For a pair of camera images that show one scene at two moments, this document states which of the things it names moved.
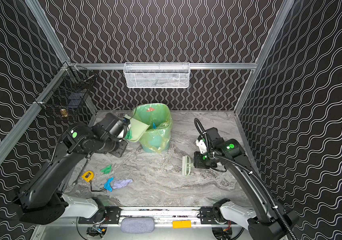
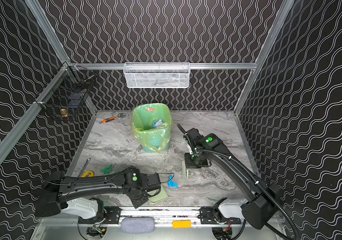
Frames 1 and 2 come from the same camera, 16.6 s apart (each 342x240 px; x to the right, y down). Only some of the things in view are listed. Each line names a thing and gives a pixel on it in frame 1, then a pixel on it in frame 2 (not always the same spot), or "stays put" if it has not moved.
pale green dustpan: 137,129 → 161,196
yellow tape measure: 88,176 stays put
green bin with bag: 158,116 stays put
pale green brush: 186,165 stays put
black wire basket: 66,93 stays put
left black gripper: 122,129 → 157,183
